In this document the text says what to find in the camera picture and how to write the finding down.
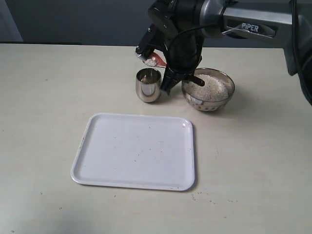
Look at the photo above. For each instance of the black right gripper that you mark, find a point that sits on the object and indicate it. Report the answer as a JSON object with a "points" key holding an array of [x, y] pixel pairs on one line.
{"points": [[173, 32]]}

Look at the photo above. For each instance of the dark red wooden spoon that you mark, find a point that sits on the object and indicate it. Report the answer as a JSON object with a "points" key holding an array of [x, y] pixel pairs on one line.
{"points": [[154, 60]]}

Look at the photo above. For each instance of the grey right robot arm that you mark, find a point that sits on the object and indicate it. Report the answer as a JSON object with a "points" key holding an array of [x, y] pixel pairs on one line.
{"points": [[288, 28]]}

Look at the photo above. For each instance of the small steel cup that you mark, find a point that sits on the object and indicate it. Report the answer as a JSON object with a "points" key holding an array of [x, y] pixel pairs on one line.
{"points": [[148, 84]]}

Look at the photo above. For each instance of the white rice heap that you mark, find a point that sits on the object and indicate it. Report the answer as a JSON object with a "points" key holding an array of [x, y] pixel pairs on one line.
{"points": [[213, 90]]}

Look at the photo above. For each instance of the steel bowl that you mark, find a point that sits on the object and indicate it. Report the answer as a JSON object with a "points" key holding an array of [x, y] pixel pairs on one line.
{"points": [[206, 106]]}

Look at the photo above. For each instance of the white plastic tray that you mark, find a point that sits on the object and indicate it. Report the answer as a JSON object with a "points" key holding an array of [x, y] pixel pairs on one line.
{"points": [[136, 151]]}

